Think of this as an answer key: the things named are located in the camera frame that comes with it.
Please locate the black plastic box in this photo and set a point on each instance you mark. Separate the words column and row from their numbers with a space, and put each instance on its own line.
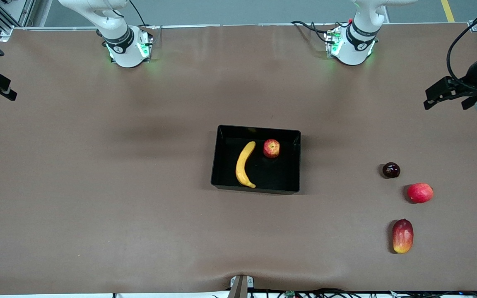
column 275, row 174

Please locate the small green circuit board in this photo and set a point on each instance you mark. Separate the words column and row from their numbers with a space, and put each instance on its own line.
column 290, row 294

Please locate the dark purple plum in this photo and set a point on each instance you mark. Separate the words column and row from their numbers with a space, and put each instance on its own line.
column 391, row 170

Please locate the small red yellow apple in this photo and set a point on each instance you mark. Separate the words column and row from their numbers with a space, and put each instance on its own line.
column 271, row 148

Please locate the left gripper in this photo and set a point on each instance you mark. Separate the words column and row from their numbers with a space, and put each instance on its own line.
column 471, row 78

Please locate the red yellow mango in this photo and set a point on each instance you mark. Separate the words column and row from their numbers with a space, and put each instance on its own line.
column 403, row 236

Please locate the silver table edge rail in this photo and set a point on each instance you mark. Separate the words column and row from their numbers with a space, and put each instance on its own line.
column 242, row 25

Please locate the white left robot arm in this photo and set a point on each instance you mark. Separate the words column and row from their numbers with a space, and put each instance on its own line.
column 356, row 41

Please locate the brown table mat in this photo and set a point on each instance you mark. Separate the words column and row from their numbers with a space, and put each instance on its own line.
column 97, row 231

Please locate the grey metal clamp bracket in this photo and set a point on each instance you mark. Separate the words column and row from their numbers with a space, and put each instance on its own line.
column 240, row 285

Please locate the yellow banana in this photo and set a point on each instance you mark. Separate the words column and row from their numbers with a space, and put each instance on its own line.
column 242, row 165

